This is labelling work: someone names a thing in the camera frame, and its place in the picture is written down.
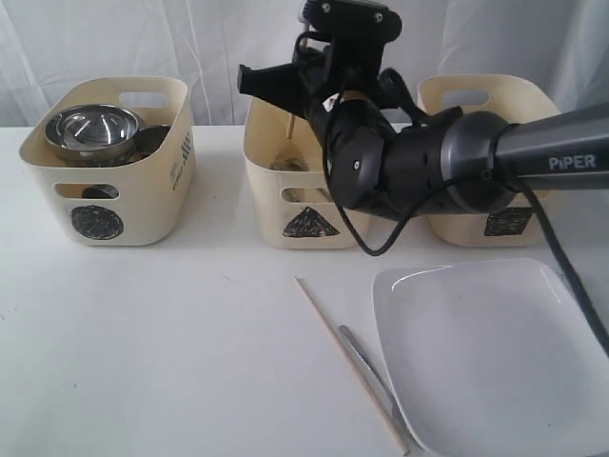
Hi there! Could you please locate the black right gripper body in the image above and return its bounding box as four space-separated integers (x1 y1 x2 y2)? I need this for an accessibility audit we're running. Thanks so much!
304 68 395 209

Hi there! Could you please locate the long steel spoon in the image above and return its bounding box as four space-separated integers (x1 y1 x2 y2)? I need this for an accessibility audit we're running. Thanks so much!
270 158 331 203

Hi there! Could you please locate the steel mug with handle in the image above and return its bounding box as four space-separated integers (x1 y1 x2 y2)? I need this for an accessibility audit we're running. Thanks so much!
132 124 171 162

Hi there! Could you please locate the stainless steel bowl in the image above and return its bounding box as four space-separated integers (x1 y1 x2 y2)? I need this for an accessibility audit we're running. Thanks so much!
43 104 145 167

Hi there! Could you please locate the steel fork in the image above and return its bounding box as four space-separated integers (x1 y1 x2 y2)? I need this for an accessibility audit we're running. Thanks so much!
337 325 415 456

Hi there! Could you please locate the white square plate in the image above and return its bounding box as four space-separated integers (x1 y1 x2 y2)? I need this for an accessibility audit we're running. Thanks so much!
371 258 608 456

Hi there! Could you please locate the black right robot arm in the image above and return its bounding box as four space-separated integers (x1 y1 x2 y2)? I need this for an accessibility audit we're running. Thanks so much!
238 63 608 221

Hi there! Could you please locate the cream bin with triangle mark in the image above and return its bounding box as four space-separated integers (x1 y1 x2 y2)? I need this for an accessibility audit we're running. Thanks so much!
242 97 356 249

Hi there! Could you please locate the cream bin with square mark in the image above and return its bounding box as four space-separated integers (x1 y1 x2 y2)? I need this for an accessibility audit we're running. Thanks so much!
411 73 592 248

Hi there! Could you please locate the cream bin with circle mark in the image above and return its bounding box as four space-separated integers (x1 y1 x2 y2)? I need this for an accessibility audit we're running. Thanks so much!
19 76 196 247

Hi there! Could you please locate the white backdrop curtain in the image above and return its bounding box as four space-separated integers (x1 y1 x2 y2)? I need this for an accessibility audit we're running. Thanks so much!
1 1 608 127

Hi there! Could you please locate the black cable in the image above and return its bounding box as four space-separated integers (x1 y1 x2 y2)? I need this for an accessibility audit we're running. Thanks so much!
321 69 609 358

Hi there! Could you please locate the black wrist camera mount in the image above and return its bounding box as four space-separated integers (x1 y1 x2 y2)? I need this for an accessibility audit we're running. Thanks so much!
292 1 403 90

